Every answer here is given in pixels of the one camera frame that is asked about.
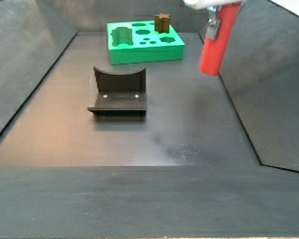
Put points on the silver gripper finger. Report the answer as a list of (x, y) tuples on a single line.
[(214, 22)]

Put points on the green notched block peg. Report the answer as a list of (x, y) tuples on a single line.
[(122, 37)]

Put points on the green shape sorter board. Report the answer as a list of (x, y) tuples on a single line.
[(153, 47)]

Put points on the brown star peg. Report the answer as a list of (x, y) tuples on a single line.
[(162, 23)]

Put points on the red oval cylinder peg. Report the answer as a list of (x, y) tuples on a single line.
[(214, 48)]

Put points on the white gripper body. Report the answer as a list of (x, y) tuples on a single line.
[(200, 4)]

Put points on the black curved peg holder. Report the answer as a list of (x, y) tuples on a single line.
[(121, 92)]

